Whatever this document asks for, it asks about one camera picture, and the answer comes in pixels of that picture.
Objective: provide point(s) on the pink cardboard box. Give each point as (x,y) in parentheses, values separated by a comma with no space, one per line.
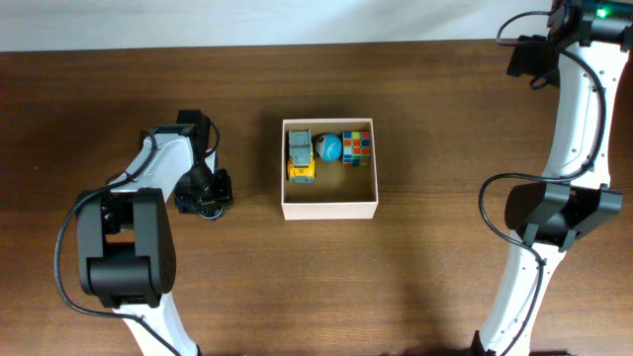
(339,192)

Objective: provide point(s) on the black round puck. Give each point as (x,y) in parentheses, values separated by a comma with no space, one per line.
(212,214)

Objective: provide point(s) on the yellow grey toy truck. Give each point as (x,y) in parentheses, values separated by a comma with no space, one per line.
(301,165)

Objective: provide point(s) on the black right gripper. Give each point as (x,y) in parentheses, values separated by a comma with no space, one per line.
(524,58)

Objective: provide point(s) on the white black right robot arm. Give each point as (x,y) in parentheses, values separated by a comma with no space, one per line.
(584,54)

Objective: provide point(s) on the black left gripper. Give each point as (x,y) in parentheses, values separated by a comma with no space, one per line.
(226,189)

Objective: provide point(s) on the blue white ball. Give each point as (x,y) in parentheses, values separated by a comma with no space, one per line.
(328,147)

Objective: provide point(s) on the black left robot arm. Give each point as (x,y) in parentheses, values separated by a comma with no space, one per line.
(126,253)

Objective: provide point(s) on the colourful puzzle cube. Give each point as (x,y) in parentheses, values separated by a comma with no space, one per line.
(356,148)

